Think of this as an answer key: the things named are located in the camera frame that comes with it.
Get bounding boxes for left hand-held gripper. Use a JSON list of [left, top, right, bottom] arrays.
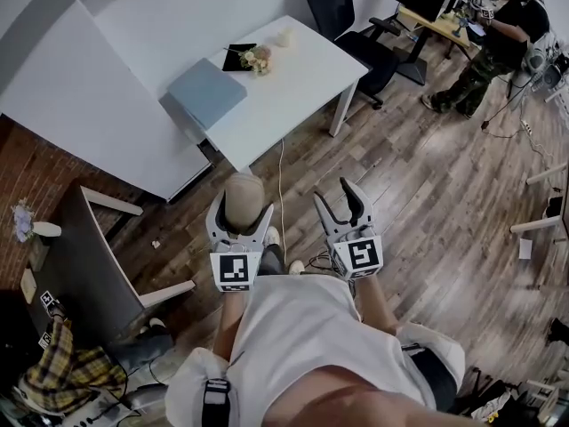
[[205, 190, 275, 294]]

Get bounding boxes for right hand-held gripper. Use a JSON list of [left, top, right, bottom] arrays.
[[313, 176, 385, 281]]

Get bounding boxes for beige cylindrical item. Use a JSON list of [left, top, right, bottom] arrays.
[[221, 172, 264, 234]]

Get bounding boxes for person's right forearm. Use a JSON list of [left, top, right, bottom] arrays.
[[354, 275, 402, 336]]

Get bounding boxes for person's left forearm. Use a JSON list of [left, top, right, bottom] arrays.
[[212, 290, 251, 367]]

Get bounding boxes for person's grey trousers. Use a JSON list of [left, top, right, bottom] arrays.
[[259, 242, 286, 278]]

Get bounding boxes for person's white shirt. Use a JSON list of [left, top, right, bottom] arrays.
[[164, 273, 467, 427]]

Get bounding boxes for grey-blue flat box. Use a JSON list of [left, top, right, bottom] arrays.
[[165, 57, 247, 131]]

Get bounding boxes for white table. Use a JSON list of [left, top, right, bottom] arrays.
[[158, 14, 371, 175]]

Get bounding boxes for black office chair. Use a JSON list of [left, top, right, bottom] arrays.
[[304, 0, 402, 111]]

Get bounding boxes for dark grey desk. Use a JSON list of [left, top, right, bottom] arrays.
[[25, 183, 197, 342]]

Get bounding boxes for black flat tray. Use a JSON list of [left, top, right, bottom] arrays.
[[220, 42, 259, 73]]

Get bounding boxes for pale flower bouquet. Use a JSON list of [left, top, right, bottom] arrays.
[[238, 44, 273, 77]]

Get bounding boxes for cream candle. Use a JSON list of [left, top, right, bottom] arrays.
[[271, 27, 297, 49]]

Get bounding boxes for white partition panel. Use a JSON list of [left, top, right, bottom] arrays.
[[0, 1, 212, 204]]

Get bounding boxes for white vase with flowers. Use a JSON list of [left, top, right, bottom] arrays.
[[10, 197, 64, 245]]

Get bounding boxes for yellow wooden desk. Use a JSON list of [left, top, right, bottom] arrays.
[[397, 5, 490, 49]]

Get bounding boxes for black grey arm strap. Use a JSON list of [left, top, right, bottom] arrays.
[[202, 377, 233, 419]]

